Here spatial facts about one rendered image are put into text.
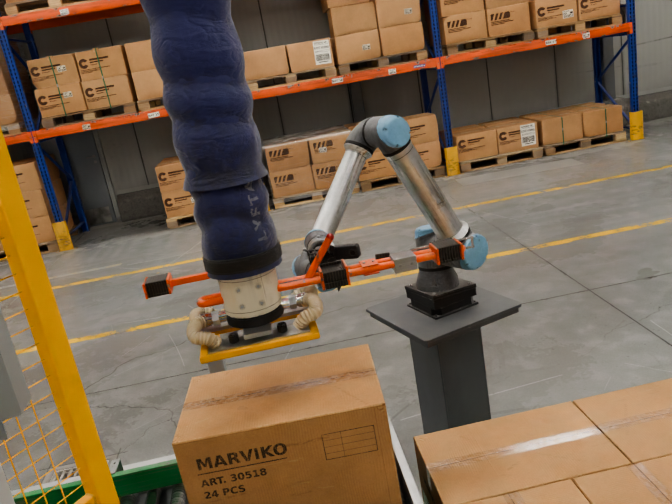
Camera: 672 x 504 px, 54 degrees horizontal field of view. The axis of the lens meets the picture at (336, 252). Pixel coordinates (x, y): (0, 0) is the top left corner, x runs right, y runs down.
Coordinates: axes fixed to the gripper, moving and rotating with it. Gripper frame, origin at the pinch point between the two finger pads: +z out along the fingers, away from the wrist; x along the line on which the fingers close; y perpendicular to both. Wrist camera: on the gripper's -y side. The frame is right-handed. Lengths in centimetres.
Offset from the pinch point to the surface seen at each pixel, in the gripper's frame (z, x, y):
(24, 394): 98, 23, 58
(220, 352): 19.3, -10.6, 38.1
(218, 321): 7.6, -5.9, 37.9
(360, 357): -0.5, -31.4, -2.2
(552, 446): 12, -72, -58
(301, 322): 17.4, -7.9, 14.5
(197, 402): 5, -31, 50
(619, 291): -205, -127, -209
